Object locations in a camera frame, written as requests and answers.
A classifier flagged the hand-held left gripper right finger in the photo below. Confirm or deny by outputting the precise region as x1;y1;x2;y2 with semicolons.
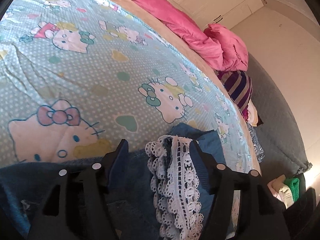
189;140;290;240

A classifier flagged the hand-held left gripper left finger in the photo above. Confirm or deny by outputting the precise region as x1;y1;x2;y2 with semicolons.
27;139;130;240

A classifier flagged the blue denim pants lace trim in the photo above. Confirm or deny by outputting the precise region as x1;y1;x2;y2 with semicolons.
0;122;240;240

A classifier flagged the blue patterned cloth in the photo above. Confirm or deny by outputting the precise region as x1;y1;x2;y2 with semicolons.
248;124;265;163

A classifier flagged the magenta cloth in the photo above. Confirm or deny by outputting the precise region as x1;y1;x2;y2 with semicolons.
244;101;263;128

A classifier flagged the white and pink cloth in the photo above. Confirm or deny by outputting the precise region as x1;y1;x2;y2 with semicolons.
267;174;293;206

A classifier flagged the grey quilted headboard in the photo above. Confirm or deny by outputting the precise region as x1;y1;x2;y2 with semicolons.
246;52;313;178

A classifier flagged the green cloth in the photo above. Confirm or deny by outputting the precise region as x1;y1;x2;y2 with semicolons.
285;177;300;202

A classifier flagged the purple striped cloth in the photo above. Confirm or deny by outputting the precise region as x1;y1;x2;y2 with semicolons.
217;69;253;116

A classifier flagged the cartoon cat printed blanket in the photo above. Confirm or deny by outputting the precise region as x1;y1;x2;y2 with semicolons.
0;0;262;220

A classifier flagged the black object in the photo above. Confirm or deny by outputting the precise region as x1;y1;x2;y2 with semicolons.
282;187;317;233

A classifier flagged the pink duvet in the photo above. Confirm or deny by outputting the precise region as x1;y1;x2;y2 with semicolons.
94;0;249;72

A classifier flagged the beige bed sheet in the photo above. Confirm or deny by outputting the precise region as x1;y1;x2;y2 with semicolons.
32;0;262;178

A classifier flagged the cream wardrobe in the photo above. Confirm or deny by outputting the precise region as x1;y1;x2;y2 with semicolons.
147;0;271;31

